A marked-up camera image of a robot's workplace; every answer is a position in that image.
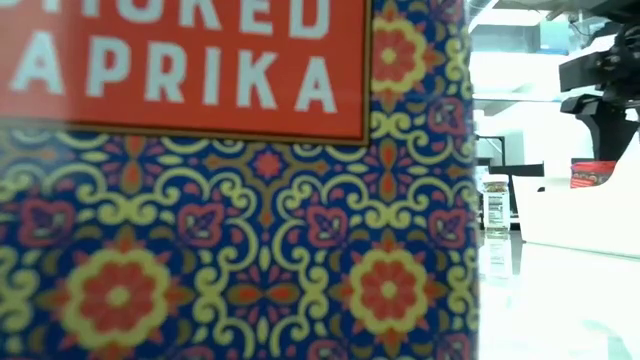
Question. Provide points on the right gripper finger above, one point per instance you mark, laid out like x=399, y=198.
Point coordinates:
x=607, y=137

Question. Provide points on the red smoked paprika tin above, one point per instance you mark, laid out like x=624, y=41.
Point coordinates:
x=200, y=225
x=592, y=176

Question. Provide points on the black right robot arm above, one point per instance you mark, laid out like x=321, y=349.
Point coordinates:
x=625, y=10

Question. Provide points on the white plastic bin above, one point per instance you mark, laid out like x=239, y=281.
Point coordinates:
x=575, y=220

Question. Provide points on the black monitor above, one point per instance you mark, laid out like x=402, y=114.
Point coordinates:
x=520, y=170

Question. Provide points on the white-lid bagel seasoning jar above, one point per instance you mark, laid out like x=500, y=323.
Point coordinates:
x=496, y=210

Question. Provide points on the black metal frame stand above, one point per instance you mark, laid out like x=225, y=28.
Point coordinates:
x=503, y=150

